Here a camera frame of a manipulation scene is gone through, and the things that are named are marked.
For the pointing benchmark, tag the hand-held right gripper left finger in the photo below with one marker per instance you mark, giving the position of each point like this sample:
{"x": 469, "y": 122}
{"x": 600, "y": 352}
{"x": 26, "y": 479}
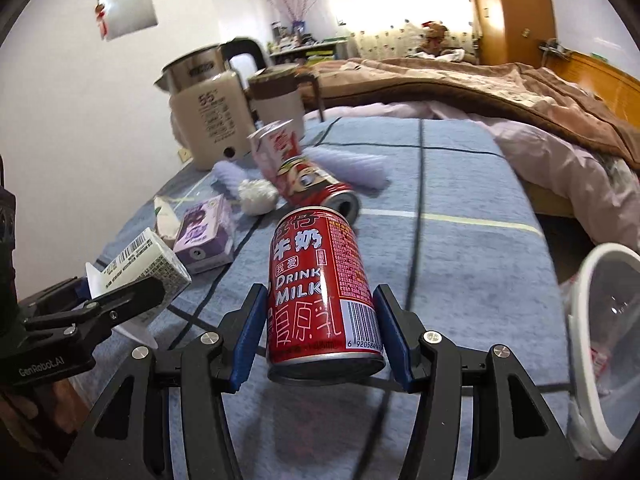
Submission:
{"x": 250, "y": 330}

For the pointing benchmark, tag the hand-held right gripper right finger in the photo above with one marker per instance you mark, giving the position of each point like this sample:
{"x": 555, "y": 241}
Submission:
{"x": 390, "y": 335}

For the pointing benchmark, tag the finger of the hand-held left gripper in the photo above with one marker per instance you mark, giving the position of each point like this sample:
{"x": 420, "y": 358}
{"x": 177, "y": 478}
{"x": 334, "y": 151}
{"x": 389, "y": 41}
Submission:
{"x": 130, "y": 297}
{"x": 55, "y": 292}

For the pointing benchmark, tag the green white drink carton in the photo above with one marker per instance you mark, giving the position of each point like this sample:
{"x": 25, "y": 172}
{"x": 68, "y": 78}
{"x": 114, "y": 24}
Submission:
{"x": 150, "y": 260}

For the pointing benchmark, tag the red milk can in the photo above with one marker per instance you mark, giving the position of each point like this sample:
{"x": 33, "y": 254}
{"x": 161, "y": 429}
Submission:
{"x": 315, "y": 280}

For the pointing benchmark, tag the purple drink carton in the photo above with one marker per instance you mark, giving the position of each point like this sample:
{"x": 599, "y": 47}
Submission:
{"x": 202, "y": 232}

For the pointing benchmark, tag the white tissue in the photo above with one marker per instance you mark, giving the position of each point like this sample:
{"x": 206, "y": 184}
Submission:
{"x": 255, "y": 197}

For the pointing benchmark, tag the red cartoon print can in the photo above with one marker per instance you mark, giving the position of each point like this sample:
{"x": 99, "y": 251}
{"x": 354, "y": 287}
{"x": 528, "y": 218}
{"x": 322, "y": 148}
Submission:
{"x": 310, "y": 182}

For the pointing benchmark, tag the white trash bin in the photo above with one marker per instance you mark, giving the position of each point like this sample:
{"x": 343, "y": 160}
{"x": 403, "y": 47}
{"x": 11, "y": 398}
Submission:
{"x": 582, "y": 310}

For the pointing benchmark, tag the small lavender ribbed wrapper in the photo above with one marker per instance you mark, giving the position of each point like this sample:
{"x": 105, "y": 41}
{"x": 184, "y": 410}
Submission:
{"x": 227, "y": 175}

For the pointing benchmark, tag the red white drink carton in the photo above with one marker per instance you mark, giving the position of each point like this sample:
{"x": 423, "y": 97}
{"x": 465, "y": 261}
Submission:
{"x": 272, "y": 147}

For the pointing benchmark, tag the steel beige electric kettle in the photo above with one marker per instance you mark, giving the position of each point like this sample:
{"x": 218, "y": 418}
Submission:
{"x": 210, "y": 110}

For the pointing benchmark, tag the clear bin liner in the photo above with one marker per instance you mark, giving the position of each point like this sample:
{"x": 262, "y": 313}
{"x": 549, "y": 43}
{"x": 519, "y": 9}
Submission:
{"x": 615, "y": 360}

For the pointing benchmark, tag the beige jug brown lid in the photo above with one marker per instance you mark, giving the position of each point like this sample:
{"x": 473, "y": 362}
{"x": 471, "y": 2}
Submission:
{"x": 275, "y": 105}

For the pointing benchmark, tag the pink quilt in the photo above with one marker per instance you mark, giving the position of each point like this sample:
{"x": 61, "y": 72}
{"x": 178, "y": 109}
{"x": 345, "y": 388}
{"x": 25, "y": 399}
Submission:
{"x": 550, "y": 160}

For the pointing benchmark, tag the brown blanket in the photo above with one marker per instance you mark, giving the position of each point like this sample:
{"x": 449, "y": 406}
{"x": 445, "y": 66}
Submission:
{"x": 450, "y": 80}

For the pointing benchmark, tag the cluttered desk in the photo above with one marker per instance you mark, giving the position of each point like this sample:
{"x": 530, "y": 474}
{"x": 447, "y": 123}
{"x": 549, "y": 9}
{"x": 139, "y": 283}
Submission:
{"x": 300, "y": 52}

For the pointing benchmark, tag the brown teddy bear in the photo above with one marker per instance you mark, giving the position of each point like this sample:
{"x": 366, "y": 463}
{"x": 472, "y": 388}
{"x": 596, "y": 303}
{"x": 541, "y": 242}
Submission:
{"x": 437, "y": 35}

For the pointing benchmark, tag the decorative striped sticks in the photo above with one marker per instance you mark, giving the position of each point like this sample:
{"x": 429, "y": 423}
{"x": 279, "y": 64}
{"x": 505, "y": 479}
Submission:
{"x": 295, "y": 5}

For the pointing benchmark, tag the patterned curtain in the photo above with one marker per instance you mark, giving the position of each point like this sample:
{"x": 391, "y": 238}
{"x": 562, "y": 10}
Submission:
{"x": 390, "y": 5}

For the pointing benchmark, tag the wooden headboard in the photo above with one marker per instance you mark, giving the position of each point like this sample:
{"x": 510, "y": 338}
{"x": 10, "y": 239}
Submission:
{"x": 600, "y": 67}

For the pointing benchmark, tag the wooden wardrobe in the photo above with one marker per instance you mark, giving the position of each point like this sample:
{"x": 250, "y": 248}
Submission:
{"x": 510, "y": 10}

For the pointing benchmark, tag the small wall shelf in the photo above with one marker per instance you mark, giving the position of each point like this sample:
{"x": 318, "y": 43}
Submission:
{"x": 554, "y": 49}

